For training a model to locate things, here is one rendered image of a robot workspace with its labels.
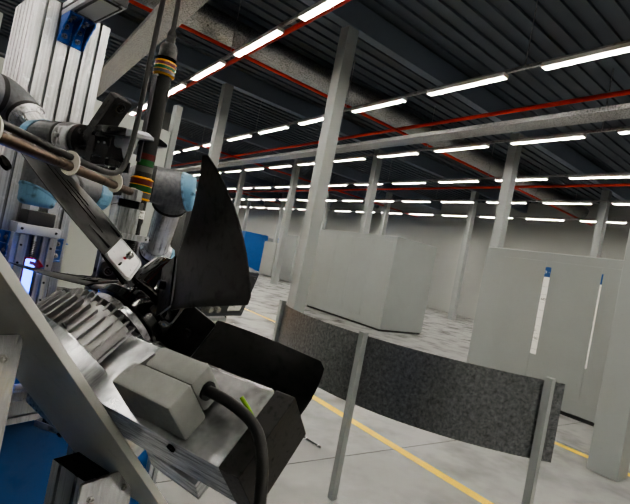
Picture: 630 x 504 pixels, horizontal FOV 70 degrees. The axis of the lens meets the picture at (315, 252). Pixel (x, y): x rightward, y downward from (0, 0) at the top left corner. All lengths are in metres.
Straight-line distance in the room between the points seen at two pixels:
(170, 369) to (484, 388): 2.11
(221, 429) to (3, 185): 1.41
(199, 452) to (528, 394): 2.19
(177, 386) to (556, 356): 6.40
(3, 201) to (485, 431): 2.34
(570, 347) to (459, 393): 4.28
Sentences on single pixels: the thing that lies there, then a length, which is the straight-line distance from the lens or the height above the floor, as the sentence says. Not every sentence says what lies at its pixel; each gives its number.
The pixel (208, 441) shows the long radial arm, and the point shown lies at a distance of 0.59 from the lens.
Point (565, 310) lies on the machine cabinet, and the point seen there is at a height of 1.31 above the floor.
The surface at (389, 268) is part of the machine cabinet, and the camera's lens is 10.66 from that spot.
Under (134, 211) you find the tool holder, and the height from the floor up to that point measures 1.34.
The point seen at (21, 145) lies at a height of 1.38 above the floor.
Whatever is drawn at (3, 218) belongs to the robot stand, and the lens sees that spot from 1.85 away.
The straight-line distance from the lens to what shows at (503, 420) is 2.61.
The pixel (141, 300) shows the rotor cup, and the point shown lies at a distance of 0.84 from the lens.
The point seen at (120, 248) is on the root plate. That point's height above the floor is 1.27.
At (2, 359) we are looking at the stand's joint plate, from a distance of 0.69.
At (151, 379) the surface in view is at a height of 1.14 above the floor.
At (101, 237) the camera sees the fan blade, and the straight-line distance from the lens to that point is 0.85.
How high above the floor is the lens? 1.32
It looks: 1 degrees up
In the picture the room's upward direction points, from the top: 11 degrees clockwise
